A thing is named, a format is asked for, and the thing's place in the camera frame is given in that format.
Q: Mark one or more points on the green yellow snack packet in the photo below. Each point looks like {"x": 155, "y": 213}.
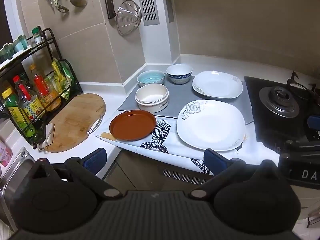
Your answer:
{"x": 61, "y": 77}

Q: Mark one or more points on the large white floral plate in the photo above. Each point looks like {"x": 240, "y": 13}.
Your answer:
{"x": 211, "y": 126}

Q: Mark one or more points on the tall clear oil bottle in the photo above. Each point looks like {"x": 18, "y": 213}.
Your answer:
{"x": 41, "y": 60}

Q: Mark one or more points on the round stove burner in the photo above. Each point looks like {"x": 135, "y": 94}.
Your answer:
{"x": 279, "y": 101}

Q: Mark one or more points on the steel sink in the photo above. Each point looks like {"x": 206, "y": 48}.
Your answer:
{"x": 11, "y": 177}

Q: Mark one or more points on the yellow capped green bottle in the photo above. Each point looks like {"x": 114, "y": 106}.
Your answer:
{"x": 13, "y": 110}

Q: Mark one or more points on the red capped orange sauce bottle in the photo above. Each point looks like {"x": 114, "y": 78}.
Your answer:
{"x": 46, "y": 92}

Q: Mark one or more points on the kitchen cleaver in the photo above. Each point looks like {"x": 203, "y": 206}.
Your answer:
{"x": 110, "y": 1}

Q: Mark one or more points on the grey wall vent grille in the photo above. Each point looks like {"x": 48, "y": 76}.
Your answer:
{"x": 147, "y": 2}

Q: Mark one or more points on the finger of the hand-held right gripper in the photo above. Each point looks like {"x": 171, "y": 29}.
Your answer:
{"x": 295, "y": 146}
{"x": 314, "y": 123}

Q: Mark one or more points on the light blue ribbed bowl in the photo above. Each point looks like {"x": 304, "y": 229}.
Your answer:
{"x": 150, "y": 77}

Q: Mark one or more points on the white bowl blue patterned rim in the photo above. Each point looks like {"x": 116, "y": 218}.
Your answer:
{"x": 179, "y": 74}

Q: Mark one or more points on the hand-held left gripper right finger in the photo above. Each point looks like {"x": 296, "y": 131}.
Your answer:
{"x": 212, "y": 161}

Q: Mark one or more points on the green capped spice bottle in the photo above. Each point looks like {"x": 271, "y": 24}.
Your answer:
{"x": 37, "y": 35}

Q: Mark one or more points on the wooden cutting board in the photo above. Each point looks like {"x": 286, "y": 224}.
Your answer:
{"x": 75, "y": 122}

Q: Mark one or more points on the cabinet vent grille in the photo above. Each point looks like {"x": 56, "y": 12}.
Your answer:
{"x": 182, "y": 177}

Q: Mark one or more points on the red capped clear sauce bottle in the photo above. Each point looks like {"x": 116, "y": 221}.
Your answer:
{"x": 26, "y": 98}

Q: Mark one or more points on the pale green ceramic jar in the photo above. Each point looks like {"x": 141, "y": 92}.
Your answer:
{"x": 6, "y": 51}
{"x": 20, "y": 43}

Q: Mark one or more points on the black pan support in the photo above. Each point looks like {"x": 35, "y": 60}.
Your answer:
{"x": 296, "y": 81}

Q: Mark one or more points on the white geometric print cloth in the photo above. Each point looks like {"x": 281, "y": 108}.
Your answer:
{"x": 172, "y": 140}

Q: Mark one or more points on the cream straight-sided bowl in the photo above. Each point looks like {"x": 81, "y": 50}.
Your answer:
{"x": 152, "y": 98}

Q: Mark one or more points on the grey dish mat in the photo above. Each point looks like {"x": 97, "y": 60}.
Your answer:
{"x": 180, "y": 92}

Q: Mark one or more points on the black glass gas stove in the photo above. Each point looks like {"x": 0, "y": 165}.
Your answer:
{"x": 257, "y": 112}

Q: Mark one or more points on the brown round plate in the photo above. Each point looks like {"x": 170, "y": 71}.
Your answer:
{"x": 132, "y": 125}

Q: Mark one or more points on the small white square plate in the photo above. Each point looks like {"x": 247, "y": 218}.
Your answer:
{"x": 217, "y": 85}

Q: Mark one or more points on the pink packet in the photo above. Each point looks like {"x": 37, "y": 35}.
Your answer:
{"x": 5, "y": 152}

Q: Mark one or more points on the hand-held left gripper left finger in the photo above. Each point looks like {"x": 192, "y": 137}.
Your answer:
{"x": 96, "y": 158}

